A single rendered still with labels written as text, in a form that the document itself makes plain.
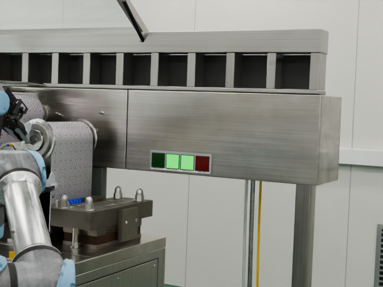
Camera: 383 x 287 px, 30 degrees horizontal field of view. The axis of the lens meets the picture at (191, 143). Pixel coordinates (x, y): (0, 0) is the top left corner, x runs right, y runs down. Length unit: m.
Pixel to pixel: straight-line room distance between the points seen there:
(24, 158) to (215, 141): 0.84
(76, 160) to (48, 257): 1.03
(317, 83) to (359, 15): 2.43
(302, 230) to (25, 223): 1.18
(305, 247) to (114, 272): 0.68
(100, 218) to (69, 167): 0.26
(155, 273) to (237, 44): 0.87
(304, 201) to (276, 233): 2.41
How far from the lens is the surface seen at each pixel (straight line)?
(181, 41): 2.59
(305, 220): 2.58
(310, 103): 2.38
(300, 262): 2.61
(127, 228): 2.52
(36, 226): 1.70
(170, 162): 2.59
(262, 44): 2.45
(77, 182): 2.61
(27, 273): 1.56
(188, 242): 5.26
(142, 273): 2.57
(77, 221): 2.38
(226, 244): 5.13
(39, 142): 2.49
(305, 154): 2.39
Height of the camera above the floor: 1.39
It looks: 3 degrees down
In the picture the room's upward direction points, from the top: 2 degrees clockwise
